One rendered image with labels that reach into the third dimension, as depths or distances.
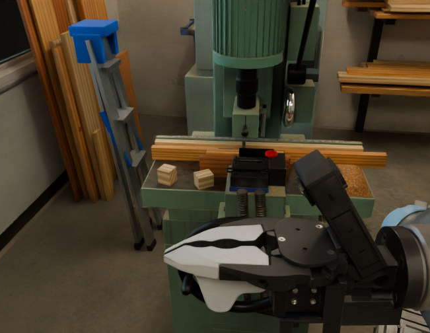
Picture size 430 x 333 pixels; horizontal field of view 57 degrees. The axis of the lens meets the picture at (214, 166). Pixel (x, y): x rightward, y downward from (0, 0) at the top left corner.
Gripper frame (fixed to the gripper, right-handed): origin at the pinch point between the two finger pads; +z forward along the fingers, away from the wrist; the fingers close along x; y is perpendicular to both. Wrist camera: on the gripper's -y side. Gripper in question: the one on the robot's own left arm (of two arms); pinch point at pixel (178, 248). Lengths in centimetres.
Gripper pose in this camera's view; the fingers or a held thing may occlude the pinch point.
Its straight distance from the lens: 35.5
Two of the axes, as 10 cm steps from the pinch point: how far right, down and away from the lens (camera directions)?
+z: -10.0, 0.1, 0.1
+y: 0.2, 9.2, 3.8
